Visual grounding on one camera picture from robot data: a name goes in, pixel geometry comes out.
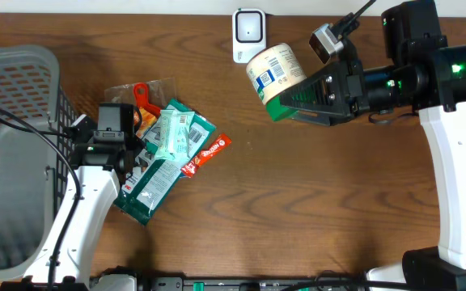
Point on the red packaged item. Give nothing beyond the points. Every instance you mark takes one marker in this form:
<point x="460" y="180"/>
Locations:
<point x="156" y="93"/>

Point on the pale green small packet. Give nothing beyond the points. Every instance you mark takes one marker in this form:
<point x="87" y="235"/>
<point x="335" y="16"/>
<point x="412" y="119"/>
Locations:
<point x="174" y="135"/>

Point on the red snack stick packet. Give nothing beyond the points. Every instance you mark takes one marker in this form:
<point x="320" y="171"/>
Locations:
<point x="219" y="144"/>

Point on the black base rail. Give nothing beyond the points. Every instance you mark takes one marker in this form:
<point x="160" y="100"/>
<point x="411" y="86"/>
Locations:
<point x="121" y="278"/>

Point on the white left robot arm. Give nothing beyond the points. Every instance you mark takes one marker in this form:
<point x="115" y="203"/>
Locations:
<point x="97" y="171"/>

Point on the white barcode scanner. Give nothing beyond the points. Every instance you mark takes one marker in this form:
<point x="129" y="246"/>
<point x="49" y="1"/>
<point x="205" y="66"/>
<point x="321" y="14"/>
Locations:
<point x="248" y="34"/>

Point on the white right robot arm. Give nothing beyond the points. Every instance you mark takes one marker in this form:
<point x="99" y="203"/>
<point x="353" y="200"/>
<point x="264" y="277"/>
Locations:
<point x="427" y="75"/>

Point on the green packaged item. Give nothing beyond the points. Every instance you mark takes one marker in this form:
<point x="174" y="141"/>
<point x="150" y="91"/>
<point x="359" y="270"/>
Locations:
<point x="147" y="186"/>

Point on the grey plastic basket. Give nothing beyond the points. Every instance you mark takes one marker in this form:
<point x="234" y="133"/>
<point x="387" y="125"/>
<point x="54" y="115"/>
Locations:
<point x="32" y="177"/>

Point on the white jar green lid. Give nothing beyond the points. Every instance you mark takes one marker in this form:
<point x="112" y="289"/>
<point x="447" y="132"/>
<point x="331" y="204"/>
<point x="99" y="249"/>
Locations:
<point x="272" y="71"/>

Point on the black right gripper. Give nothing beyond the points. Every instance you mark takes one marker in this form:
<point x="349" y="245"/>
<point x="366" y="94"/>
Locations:
<point x="353" y="93"/>

